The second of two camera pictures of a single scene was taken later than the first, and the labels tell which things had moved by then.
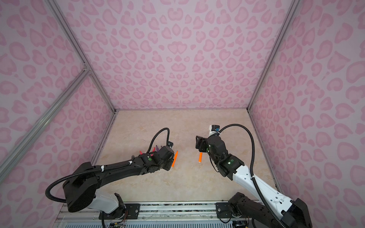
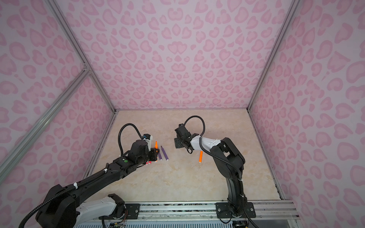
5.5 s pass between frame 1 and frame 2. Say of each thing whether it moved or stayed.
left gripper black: moved
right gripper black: moved
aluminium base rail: stayed
